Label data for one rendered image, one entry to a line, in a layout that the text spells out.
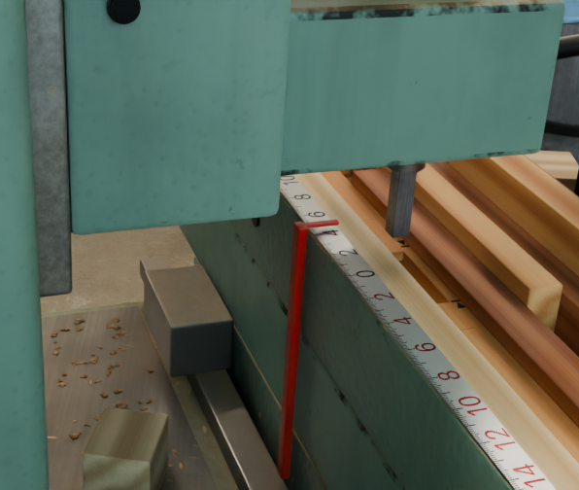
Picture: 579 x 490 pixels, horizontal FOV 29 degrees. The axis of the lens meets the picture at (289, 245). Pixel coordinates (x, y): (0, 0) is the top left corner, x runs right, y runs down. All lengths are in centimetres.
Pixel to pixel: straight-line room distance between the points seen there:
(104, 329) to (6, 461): 34
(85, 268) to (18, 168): 213
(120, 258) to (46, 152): 213
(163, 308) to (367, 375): 22
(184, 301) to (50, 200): 28
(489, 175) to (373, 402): 16
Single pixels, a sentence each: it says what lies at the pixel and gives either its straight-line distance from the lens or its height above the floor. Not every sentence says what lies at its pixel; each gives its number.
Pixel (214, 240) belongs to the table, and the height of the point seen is 87.
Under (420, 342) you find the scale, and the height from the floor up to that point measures 96.
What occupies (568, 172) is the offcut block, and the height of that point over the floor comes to 94.
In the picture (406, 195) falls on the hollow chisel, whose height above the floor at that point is 97.
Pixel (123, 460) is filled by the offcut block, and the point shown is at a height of 83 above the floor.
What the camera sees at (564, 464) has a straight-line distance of 40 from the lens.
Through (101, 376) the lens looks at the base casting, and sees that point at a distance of 68.
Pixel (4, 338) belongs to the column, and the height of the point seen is 99.
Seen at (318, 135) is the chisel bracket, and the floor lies 102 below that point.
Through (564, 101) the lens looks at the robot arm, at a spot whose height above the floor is 77.
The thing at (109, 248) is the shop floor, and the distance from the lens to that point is 256.
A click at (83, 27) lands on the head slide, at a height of 108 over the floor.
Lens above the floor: 118
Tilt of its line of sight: 27 degrees down
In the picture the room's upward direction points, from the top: 4 degrees clockwise
